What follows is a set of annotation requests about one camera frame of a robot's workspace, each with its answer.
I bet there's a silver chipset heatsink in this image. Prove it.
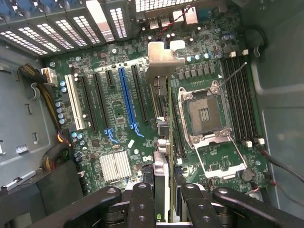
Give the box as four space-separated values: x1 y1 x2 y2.
99 150 133 184

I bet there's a metal socket cover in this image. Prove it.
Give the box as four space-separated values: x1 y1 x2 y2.
191 134 248 181

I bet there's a black plastic shroud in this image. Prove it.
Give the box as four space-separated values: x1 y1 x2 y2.
0 162 85 228

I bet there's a CPU socket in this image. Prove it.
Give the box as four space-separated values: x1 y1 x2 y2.
177 80 233 143

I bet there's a blue expansion slot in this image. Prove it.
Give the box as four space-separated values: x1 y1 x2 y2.
117 66 139 128

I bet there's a white expansion slot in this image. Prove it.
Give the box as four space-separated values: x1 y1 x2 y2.
64 74 86 131

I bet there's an open black PC case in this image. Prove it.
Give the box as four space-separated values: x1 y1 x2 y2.
0 0 304 228

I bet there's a green motherboard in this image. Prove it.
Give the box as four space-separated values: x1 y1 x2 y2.
42 8 273 199

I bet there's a perforated metal slot cover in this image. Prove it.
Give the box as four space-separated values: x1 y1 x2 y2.
54 18 89 48
71 14 102 46
0 29 49 57
35 22 76 51
17 26 63 53
108 7 131 40

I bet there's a black looping cable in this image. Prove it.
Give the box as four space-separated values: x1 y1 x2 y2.
256 143 304 185

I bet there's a black sleeved wire bundle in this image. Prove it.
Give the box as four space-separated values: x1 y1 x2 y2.
41 129 73 171

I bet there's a thin wire locking lever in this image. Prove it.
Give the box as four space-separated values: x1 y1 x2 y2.
218 61 248 87

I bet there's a black yellow braided power cable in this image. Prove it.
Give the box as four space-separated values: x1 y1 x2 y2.
18 62 63 130

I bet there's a red black twisted wire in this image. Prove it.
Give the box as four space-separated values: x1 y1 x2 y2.
158 3 193 36

